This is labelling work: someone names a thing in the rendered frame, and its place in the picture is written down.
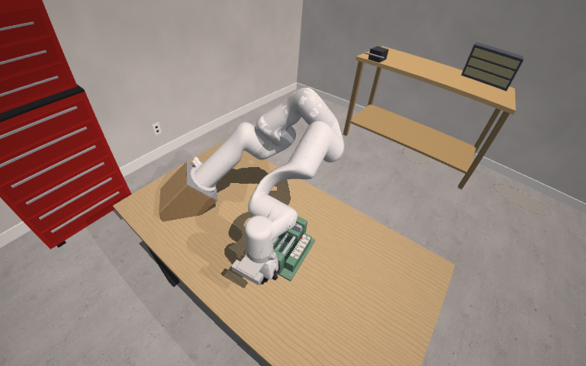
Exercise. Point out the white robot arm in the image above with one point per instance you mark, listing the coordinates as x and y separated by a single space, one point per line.
271 218

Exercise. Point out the green slide mechanism with black handwheel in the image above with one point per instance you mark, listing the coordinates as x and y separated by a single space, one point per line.
292 255

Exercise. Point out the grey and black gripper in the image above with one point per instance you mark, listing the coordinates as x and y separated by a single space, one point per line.
268 269

